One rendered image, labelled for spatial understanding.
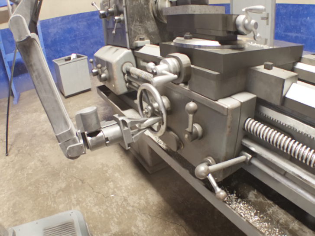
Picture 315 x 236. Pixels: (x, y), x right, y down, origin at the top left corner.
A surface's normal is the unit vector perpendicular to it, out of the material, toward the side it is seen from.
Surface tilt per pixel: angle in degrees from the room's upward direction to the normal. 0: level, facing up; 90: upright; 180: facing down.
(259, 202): 0
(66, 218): 0
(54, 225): 0
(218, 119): 90
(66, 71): 90
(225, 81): 90
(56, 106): 79
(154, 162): 90
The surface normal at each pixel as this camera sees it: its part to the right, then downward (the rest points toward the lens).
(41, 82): 0.39, 0.22
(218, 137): -0.86, 0.29
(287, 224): -0.07, -0.88
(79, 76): 0.59, 0.33
